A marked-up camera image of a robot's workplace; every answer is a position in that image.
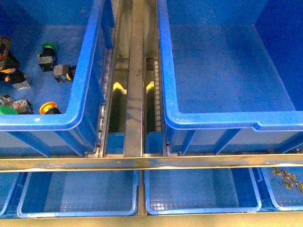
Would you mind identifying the pile of metal clips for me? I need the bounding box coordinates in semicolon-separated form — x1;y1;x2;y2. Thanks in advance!
272;167;303;193

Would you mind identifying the metal rack front rail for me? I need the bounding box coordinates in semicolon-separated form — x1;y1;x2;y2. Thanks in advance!
0;153;303;172

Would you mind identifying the lower blue bin with clips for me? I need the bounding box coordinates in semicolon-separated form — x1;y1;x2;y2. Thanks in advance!
253;167;303;212

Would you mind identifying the green push button bottom-left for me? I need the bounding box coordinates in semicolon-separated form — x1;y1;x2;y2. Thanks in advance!
0;94;34;114

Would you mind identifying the empty blue upper bin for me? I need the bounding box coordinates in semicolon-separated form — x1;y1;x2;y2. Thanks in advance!
157;0;303;154

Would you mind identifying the blue bin with buttons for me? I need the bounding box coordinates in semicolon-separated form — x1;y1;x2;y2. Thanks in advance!
0;0;115;157

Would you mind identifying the lower blue bin centre-left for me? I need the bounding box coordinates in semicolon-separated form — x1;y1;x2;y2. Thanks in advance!
17;170;139;218

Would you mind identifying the metal centre divider rail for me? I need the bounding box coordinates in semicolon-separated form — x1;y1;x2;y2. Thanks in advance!
124;0;157;157

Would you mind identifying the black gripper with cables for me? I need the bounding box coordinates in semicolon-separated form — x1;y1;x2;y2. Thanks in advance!
0;35;20;70

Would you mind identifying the orange-yellow push button bottom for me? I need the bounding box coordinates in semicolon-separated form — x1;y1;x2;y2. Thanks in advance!
39;102;61;114

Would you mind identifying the yellow mushroom push button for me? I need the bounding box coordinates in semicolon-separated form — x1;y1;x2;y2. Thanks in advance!
0;68;31;90

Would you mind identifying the small red push button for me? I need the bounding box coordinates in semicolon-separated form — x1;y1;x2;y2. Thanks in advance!
53;64;77;82

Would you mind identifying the lower blue bin centre-right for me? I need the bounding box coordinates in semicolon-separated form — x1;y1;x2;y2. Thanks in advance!
144;168;261;215

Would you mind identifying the green push button upper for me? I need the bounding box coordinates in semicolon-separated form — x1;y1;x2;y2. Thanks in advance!
37;42;58;72

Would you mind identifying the lower blue bin far left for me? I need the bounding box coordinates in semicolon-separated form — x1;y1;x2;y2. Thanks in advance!
0;172;27;219

